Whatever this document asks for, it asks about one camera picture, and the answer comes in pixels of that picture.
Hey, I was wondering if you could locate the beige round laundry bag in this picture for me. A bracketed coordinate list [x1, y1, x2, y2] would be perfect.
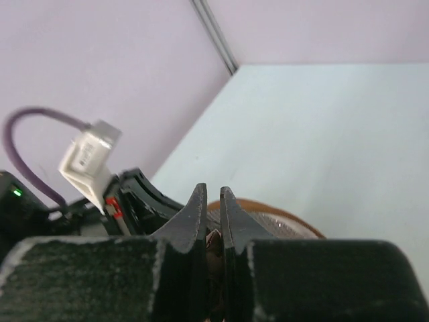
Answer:
[206, 195, 325, 246]

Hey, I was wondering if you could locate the left aluminium frame post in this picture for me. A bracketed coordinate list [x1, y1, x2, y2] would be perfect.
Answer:
[190, 0, 239, 76]

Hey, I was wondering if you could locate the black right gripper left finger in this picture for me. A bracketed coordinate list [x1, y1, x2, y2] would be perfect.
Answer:
[1, 183, 207, 321]

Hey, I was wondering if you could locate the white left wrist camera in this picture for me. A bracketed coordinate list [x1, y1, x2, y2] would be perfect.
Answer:
[58, 120, 122, 214]

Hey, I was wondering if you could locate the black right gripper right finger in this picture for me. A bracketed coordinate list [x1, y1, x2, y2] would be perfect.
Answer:
[220, 187, 428, 321]

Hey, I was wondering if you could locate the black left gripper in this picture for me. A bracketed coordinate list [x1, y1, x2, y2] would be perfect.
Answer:
[1, 168, 183, 255]

